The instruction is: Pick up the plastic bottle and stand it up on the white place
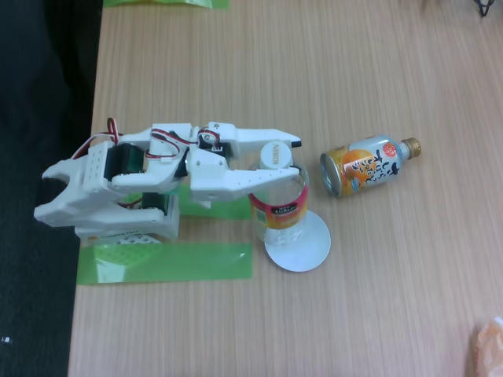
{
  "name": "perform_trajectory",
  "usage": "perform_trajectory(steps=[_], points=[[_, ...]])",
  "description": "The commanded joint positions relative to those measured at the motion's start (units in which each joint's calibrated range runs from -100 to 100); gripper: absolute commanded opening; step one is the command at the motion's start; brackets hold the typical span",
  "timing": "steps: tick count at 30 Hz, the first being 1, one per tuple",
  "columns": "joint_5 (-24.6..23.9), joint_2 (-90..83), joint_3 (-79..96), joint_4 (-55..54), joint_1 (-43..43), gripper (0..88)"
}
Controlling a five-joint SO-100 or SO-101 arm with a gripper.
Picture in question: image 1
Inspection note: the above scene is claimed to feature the clear plastic bottle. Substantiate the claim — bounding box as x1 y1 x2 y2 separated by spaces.
248 141 311 247

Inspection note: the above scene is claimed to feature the orange juice bottle can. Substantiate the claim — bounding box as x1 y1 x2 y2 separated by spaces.
318 134 422 197

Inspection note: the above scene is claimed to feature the green tape strip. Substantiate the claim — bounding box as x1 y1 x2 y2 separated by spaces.
101 0 231 9
168 184 255 220
75 242 253 287

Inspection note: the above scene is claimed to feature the small white round plate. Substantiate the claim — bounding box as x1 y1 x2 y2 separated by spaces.
263 210 332 273

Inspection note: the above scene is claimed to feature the orange translucent plastic bag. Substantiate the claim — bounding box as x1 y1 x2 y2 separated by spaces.
469 316 503 377

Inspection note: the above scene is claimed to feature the black cable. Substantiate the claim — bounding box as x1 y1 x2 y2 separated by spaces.
472 0 497 17

